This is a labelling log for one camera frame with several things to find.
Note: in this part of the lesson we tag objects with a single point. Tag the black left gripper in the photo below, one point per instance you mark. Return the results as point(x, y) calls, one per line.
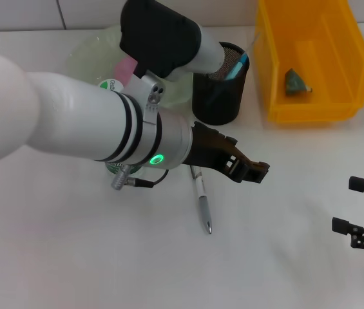
point(210, 148)

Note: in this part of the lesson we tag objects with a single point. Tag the white grey ballpoint pen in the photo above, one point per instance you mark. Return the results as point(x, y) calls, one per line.
point(205, 206)

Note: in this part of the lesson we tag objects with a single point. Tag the green plastic wrapper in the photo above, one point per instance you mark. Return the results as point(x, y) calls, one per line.
point(294, 83)

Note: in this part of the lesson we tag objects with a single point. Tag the blue and teal scissors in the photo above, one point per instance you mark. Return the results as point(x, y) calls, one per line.
point(238, 66)

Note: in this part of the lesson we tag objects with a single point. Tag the pink peach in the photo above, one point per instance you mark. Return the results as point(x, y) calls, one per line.
point(125, 69)

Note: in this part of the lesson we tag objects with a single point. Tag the clear green-label water bottle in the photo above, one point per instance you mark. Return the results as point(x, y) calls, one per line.
point(111, 84)

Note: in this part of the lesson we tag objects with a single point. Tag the black mesh pen holder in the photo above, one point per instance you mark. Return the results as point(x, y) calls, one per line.
point(217, 103)

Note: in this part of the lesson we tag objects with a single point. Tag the green glass fruit plate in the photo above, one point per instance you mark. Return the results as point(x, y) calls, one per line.
point(91, 54)

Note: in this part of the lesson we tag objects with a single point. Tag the yellow plastic storage bin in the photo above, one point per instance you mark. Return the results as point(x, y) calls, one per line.
point(313, 106)

